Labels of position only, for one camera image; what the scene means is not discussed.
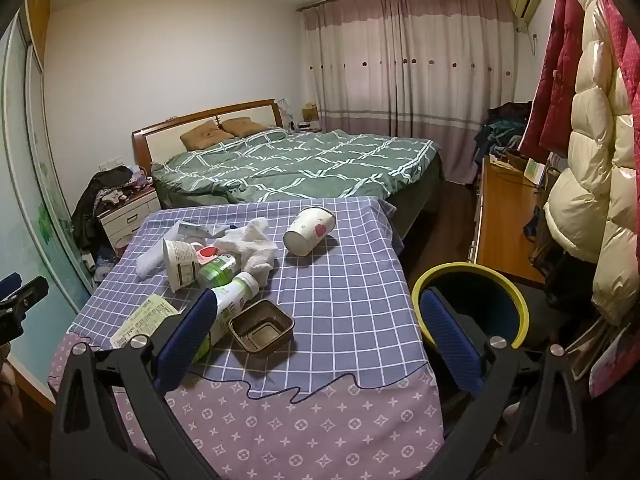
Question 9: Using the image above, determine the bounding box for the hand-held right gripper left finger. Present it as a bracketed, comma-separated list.
[50, 287, 226, 480]

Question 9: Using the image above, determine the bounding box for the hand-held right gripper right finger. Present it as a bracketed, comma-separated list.
[419, 287, 596, 480]

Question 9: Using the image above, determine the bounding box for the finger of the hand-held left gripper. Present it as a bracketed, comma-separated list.
[0, 276, 50, 346]
[0, 272, 23, 303]

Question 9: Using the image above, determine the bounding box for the yellowish paper leaflet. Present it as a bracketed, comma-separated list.
[109, 295, 183, 351]

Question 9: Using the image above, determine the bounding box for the white bottle with green label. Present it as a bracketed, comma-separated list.
[192, 271, 261, 361]

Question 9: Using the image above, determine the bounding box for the yellow rimmed blue trash bin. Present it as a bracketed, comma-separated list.
[411, 262, 530, 356]

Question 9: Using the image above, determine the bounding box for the brown plastic tray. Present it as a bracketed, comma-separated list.
[228, 301, 296, 358]

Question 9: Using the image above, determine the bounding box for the white yogurt tub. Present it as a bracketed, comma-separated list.
[162, 238, 201, 293]

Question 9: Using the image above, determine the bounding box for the green plastic bottle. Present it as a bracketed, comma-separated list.
[197, 254, 240, 288]

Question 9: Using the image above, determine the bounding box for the white foam fruit net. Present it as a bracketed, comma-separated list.
[137, 240, 168, 281]

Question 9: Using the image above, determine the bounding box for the clear plastic wrapper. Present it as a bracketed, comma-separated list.
[167, 220, 226, 243]

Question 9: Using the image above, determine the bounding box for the paper cup with red print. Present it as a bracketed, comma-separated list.
[283, 206, 336, 256]

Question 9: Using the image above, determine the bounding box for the plastic bags heap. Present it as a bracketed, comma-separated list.
[82, 250, 118, 281]

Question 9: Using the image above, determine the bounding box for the checked and patterned tablecloth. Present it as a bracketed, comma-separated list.
[47, 196, 446, 480]

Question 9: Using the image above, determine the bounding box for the white nightstand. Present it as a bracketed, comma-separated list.
[96, 187, 162, 256]

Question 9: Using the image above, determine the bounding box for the sliding wardrobe door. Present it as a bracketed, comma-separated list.
[0, 10, 101, 361]

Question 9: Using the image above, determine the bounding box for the black bag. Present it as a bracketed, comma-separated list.
[542, 250, 601, 311]

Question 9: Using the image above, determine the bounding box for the brown patterned bag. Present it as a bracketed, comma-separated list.
[522, 205, 566, 281]

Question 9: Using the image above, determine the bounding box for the colourful clothes heap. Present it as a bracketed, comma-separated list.
[100, 170, 153, 206]

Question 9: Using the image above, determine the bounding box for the wooden desk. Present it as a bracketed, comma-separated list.
[467, 155, 561, 288]

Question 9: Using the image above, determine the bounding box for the dark bed base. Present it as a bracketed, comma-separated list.
[385, 152, 446, 241]

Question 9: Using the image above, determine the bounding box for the pink printed bag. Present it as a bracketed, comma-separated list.
[587, 325, 640, 401]

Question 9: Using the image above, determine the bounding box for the green desk calendar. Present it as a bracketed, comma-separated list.
[522, 157, 548, 183]

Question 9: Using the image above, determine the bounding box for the wooden bed headboard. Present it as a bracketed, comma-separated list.
[131, 98, 283, 173]

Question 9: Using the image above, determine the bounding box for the brown pillow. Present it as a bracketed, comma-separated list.
[180, 121, 236, 151]
[221, 117, 271, 137]

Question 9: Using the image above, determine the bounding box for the bed with green duvet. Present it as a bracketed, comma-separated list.
[150, 128, 441, 204]

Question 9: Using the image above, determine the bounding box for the pile of dark clothes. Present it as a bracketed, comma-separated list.
[472, 101, 533, 161]

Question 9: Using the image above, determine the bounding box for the cream puffer jacket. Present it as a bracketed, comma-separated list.
[542, 0, 640, 326]

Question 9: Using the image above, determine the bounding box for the red hanging jacket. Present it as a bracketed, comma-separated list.
[520, 0, 586, 156]

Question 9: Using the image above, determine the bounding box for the pink and cream curtain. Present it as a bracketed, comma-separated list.
[296, 0, 518, 186]

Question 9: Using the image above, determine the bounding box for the pink patterned garment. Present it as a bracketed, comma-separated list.
[597, 0, 640, 126]

